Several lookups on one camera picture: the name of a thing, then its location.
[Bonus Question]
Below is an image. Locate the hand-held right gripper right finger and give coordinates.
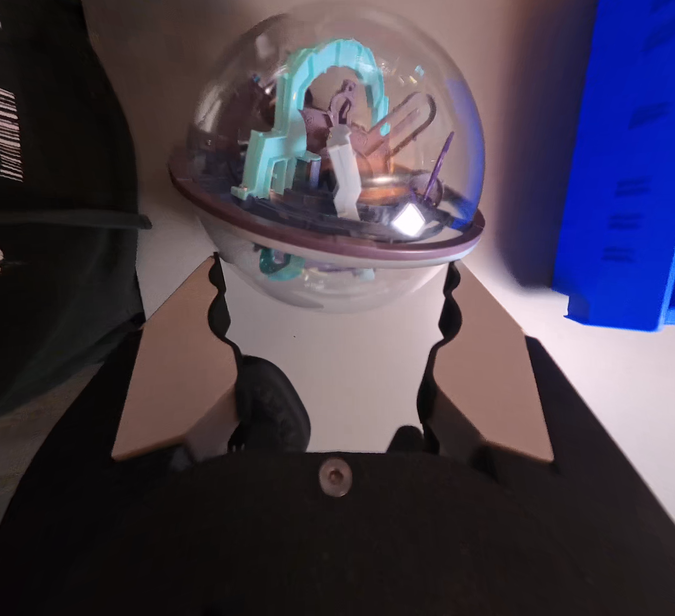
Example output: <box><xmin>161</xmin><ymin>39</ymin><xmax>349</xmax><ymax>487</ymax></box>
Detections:
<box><xmin>417</xmin><ymin>262</ymin><xmax>555</xmax><ymax>465</ymax></box>

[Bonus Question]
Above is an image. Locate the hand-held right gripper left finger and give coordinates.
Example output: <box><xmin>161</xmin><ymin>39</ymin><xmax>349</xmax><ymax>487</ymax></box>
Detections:
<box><xmin>110</xmin><ymin>252</ymin><xmax>248</xmax><ymax>463</ymax></box>

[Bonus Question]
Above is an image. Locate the clear plastic maze ball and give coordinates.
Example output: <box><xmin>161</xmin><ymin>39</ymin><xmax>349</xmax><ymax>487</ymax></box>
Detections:
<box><xmin>169</xmin><ymin>7</ymin><xmax>486</xmax><ymax>313</ymax></box>

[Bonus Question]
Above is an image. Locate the person's black printed hoodie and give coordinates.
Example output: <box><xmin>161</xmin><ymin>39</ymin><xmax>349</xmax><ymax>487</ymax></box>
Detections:
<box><xmin>0</xmin><ymin>0</ymin><xmax>154</xmax><ymax>416</ymax></box>

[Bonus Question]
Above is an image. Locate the blue plastic bin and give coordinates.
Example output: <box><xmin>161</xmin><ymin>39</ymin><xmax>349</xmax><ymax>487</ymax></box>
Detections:
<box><xmin>551</xmin><ymin>0</ymin><xmax>675</xmax><ymax>333</ymax></box>

